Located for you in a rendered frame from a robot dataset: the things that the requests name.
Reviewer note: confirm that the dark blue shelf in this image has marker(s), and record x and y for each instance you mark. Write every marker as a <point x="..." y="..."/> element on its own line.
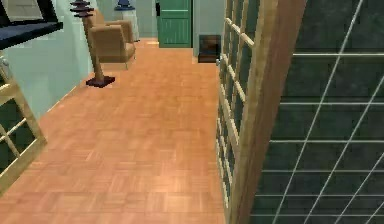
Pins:
<point x="26" y="33"/>

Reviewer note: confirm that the blue vase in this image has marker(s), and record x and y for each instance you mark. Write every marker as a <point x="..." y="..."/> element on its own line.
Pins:
<point x="124" y="4"/>

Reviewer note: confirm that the wooden floor lamp dark base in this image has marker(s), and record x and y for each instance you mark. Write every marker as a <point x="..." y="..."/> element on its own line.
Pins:
<point x="96" y="66"/>

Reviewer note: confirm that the white pedestal stand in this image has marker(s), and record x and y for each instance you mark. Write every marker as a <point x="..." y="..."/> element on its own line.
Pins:
<point x="130" y="23"/>

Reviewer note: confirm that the tan armchair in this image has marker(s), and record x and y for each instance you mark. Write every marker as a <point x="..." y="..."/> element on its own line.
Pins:
<point x="111" y="41"/>

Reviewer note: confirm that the green panelled room door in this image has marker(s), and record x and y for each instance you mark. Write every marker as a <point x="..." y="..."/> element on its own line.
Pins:
<point x="175" y="25"/>

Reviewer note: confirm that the black framed wall picture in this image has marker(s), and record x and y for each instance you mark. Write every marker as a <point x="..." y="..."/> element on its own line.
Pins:
<point x="25" y="10"/>

